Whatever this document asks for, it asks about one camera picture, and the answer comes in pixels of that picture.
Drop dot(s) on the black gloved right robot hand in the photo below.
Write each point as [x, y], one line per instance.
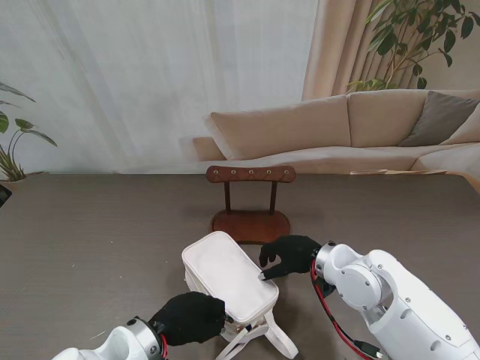
[296, 255]

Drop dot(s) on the beige sofa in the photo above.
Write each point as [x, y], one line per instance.
[281, 127]

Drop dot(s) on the cream white zipper bag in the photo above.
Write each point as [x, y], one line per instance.
[225, 270]

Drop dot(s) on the grey sofa cushion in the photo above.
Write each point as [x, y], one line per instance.
[438, 120]

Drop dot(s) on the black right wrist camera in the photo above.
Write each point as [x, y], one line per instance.
[328, 288]

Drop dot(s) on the beige sofa cushion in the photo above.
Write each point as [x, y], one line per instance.
[468, 131]

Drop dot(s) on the tall dark-leaf houseplant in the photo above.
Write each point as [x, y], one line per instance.
[390, 39]

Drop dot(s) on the thin pale sliver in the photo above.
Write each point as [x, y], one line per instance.
[97, 335]

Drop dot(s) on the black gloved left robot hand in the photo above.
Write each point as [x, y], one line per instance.
[191, 318]

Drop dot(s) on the white sheer curtain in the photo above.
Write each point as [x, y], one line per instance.
[150, 82]

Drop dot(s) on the broad-leaf green houseplant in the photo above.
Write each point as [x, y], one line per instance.
[24, 125]

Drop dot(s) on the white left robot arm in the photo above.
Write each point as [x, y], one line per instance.
[123, 341]

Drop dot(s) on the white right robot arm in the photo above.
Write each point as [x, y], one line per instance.
[405, 300]

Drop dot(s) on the black flat device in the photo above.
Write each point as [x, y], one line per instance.
[3, 195]

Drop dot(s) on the beige pleated curtain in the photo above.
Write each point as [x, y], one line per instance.
[337, 56]

